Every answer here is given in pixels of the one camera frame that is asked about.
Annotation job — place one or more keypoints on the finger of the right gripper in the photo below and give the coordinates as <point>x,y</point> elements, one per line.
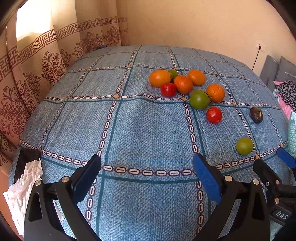
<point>267,175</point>
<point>286,157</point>

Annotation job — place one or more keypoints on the red tomato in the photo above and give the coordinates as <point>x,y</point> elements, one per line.
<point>168,90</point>
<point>214,115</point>

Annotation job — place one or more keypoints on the blue patterned bed cover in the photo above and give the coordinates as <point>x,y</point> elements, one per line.
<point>147,188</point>

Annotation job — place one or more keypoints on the dark brown avocado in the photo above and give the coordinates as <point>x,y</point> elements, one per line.
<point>256,114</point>

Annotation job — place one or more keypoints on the small green tomato back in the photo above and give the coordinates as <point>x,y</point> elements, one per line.
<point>173,73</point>

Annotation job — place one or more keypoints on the leopard print cloth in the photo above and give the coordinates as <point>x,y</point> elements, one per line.
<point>288,93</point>

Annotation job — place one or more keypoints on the grey cushion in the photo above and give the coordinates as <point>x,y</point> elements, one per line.
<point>276,71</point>

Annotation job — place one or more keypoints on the beige patterned curtain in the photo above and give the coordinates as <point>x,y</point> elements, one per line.
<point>40,40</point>

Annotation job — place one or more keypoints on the large green tomato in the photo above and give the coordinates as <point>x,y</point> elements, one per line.
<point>199,100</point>

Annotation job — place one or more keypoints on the white crumpled paper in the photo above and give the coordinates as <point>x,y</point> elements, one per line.
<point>17,196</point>

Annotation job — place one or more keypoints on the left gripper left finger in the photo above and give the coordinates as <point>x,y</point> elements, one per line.
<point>41,220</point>

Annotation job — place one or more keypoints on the light blue plastic basket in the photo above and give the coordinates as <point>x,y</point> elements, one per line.
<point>292,135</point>

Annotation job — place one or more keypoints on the orange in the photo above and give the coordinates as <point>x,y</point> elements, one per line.
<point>197,77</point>
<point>159,77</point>
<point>215,92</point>
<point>184,84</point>

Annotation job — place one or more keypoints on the pink bedding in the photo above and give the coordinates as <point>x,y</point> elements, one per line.
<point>285,107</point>

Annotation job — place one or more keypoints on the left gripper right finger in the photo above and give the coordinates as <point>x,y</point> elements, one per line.
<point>252,218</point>

